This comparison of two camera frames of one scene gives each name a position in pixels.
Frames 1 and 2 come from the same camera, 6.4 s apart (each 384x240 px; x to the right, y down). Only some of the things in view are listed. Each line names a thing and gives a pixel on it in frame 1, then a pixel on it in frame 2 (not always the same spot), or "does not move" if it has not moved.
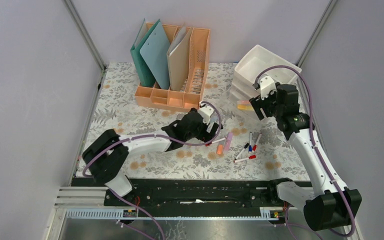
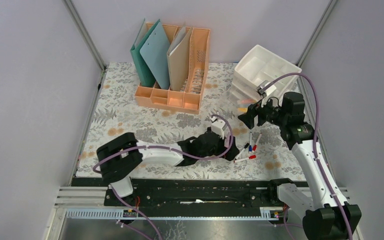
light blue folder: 156,53 does not move
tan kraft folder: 178,59 does not move
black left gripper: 205,136 → 232,152
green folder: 145,79 does not move
